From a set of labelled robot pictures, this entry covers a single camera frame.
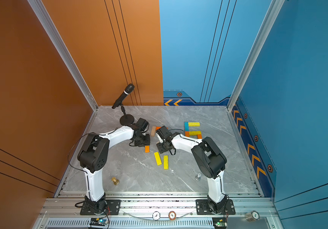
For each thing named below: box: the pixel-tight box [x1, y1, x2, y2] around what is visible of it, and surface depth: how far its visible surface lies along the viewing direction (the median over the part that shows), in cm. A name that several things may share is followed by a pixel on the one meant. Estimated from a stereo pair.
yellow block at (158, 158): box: [153, 151, 163, 167], surface depth 92 cm
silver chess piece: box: [194, 173, 202, 181], surface depth 83 cm
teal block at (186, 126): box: [184, 121, 190, 132], surface depth 111 cm
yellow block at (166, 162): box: [163, 155, 169, 170], surface depth 90 cm
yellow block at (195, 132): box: [188, 130, 202, 136], surface depth 104 cm
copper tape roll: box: [168, 210, 177, 221], surface depth 72 cm
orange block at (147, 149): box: [144, 145, 151, 154], surface depth 96 cm
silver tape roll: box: [244, 210, 261, 223], surface depth 67 cm
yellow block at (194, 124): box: [188, 122, 201, 127], surface depth 111 cm
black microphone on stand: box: [111, 83, 135, 126], surface depth 98 cm
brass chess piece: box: [111, 176, 120, 186], surface depth 82 cm
